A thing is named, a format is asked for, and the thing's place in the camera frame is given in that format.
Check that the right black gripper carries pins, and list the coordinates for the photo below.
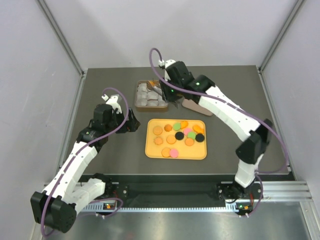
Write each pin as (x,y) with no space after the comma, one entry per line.
(167,97)

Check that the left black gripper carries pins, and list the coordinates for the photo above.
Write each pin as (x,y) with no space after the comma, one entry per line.
(131,125)

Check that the tan round cookie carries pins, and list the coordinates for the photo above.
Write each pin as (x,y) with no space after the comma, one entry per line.
(171,139)
(189,142)
(157,130)

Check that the brown cookie tin box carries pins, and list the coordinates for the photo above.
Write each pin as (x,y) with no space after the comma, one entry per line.
(148,101)

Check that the tan flower cookie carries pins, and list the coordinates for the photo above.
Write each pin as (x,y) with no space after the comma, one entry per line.
(158,141)

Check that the green cookie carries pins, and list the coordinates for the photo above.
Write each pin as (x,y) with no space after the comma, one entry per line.
(176,126)
(192,135)

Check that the orange flower cookie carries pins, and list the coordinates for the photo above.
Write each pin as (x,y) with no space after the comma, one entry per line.
(168,127)

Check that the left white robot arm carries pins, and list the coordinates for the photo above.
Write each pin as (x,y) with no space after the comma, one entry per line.
(59,203)

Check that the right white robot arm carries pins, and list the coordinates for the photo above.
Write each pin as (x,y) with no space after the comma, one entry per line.
(255,136)

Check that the brown tin lid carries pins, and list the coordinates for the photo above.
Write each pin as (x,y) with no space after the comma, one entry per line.
(191,105)

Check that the orange fish cookie upper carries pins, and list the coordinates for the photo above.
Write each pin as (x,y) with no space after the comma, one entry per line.
(184,124)

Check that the orange fish cookie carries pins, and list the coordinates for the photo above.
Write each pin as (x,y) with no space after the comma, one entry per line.
(198,129)
(184,124)

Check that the pink cookie middle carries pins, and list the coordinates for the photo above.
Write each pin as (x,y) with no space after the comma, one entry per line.
(186,131)

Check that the pink cookie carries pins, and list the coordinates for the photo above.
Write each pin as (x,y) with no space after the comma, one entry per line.
(173,153)
(186,131)

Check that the orange fish cookie right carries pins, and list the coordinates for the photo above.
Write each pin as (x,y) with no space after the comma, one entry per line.
(198,129)

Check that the yellow tray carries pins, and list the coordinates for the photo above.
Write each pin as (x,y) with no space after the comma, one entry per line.
(197,152)

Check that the black cookie left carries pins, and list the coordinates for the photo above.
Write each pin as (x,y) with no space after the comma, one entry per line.
(179,135)

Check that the black cookie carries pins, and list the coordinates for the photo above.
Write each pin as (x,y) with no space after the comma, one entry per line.
(179,135)
(199,137)

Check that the orange cookie bottom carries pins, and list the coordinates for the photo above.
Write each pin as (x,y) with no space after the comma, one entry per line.
(166,152)

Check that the pink cookie bottom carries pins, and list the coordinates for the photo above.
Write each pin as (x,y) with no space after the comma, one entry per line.
(173,153)

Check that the black cookie right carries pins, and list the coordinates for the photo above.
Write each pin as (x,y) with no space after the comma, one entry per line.
(199,137)

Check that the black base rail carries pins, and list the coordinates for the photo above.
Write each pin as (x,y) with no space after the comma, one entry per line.
(176,193)

